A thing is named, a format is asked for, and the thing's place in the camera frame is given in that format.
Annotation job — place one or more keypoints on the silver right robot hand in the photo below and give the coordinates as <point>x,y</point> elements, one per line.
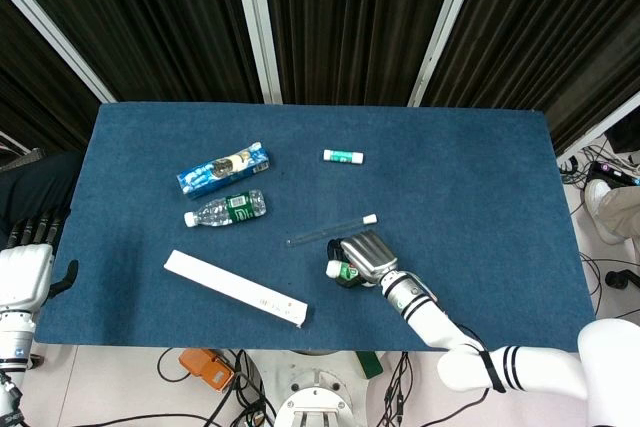
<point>370,254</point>

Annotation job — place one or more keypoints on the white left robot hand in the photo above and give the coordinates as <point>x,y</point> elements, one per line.
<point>25,272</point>

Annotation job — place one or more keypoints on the small white bottle green label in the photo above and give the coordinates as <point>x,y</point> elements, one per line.
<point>332,269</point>

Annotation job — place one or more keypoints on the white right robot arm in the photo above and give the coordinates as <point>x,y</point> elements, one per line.
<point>435,319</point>

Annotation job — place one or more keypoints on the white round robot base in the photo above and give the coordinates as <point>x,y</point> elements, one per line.
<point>315,397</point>

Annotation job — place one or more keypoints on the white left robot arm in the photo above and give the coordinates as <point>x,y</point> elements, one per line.
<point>15,347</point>

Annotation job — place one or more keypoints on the clear water bottle green label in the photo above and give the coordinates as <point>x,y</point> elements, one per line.
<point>240,208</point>

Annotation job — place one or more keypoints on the glass test tube white stopper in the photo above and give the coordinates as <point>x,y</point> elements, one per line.
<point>369,219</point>

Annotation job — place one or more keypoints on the blue table cloth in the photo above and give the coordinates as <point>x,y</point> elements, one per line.
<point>450,197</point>

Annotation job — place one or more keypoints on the white green glue stick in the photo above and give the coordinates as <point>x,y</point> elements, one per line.
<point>345,156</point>

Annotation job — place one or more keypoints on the green flat board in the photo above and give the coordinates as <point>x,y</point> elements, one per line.
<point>370,364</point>

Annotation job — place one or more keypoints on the long white biscuit box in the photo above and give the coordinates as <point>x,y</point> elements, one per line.
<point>225,282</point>

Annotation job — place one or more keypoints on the blue snack package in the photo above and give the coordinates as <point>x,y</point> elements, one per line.
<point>220,174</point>

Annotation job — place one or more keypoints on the orange box device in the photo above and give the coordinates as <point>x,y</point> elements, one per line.
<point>205,369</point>

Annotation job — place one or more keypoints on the dark pleated curtain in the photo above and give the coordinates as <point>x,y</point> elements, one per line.
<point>350,22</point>
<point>550,22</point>
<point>150,22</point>

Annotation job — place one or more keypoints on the white shoe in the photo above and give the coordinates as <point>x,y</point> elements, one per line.
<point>597,197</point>

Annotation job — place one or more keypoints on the black chair caster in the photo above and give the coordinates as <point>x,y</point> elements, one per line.
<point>620,279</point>

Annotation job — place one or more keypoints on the black power strip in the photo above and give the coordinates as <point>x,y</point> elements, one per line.
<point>615,174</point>

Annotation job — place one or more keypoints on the beige trouser leg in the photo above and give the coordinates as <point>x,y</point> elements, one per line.
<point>625,207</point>

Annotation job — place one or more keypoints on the black monitor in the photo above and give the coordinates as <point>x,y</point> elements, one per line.
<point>625,137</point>

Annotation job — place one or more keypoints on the white frame post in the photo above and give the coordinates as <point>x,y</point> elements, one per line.
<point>445,22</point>
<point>60,47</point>
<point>600,129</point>
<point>255,22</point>

